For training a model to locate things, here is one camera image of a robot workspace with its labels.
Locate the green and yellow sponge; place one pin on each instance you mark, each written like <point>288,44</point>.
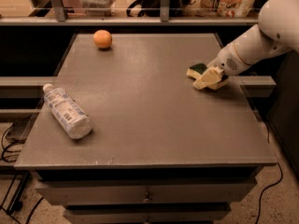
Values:
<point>197,70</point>

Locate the grey metal shelf rail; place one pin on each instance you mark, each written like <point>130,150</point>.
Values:
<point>71,12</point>

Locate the clear plastic container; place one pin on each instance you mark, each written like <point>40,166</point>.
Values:
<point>97,7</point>

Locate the grey drawer cabinet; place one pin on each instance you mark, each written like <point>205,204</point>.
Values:
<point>161,151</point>

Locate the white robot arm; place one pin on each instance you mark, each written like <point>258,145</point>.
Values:
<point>276,33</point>

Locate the clear plastic water bottle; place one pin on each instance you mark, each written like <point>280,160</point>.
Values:
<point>68,113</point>

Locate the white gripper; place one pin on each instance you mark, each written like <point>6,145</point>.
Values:
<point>229,61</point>

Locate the dark bag on shelf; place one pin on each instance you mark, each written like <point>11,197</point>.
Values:
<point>154,8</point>

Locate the orange fruit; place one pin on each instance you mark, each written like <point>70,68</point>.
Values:
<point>102,39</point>

